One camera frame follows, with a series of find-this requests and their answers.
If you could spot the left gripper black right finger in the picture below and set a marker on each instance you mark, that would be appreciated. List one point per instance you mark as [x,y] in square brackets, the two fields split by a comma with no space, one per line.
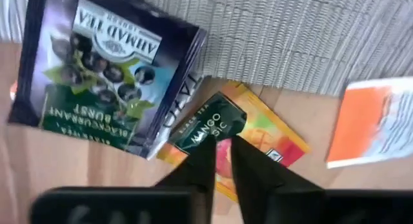
[264,191]

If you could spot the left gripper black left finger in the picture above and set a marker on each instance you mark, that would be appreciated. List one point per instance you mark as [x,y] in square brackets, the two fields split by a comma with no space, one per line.
[201,172]

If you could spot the yellow mango tea bag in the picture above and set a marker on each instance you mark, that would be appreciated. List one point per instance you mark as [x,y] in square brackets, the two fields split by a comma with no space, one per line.
[274,133]

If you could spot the white orange tea bag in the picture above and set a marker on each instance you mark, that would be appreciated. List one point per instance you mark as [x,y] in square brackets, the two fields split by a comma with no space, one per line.
[361,120]

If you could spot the purple blackcurrant tea bag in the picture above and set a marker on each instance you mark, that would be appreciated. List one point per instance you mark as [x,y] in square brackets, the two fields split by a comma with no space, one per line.
[96,72]

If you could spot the grey woven placemat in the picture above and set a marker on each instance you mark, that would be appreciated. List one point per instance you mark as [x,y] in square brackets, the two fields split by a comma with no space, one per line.
[290,40]

